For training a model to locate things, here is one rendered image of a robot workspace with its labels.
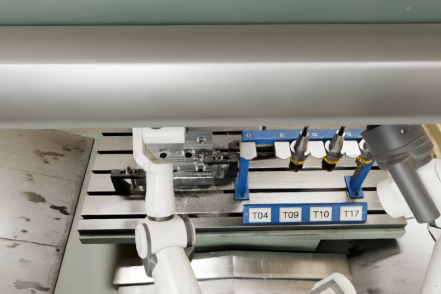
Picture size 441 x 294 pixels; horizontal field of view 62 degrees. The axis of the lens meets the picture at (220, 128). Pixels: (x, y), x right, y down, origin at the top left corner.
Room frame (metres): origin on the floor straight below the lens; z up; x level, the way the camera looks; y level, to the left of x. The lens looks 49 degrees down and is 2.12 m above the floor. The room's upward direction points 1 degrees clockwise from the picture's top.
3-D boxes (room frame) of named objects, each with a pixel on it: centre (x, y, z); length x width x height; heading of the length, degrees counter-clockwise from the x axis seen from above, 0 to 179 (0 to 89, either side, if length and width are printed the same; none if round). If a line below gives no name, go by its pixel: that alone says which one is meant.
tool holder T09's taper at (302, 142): (0.72, -0.25, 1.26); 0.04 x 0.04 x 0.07
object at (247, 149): (0.71, -0.09, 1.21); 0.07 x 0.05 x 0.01; 2
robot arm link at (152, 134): (0.60, 0.14, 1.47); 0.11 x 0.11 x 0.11; 2
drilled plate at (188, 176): (0.87, 0.17, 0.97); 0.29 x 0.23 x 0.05; 92
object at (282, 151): (0.72, -0.20, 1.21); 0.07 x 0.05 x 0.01; 2
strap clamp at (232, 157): (0.83, 0.00, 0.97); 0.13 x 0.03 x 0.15; 92
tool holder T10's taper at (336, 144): (0.72, -0.36, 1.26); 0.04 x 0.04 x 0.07
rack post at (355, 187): (0.78, -0.53, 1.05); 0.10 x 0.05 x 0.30; 2
